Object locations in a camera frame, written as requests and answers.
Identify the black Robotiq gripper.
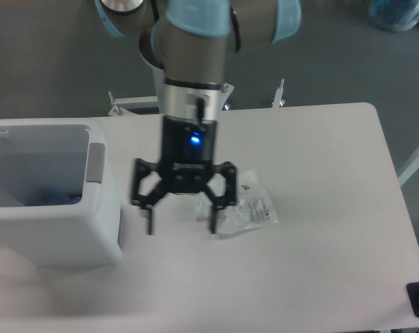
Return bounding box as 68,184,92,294
130,115,237,235

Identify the trash inside can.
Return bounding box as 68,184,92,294
28,188,82,206

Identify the white pedestal base frame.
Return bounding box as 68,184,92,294
107,78,287,117

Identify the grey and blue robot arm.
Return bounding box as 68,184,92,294
95,1,302,234

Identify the blue plastic bag on floor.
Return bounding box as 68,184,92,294
368,0,419,33

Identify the white plastic trash can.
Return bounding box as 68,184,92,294
0,119,122,266

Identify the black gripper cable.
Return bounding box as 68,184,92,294
194,94,205,124

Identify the crumpled clear plastic bag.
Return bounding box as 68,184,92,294
216,169,278,237

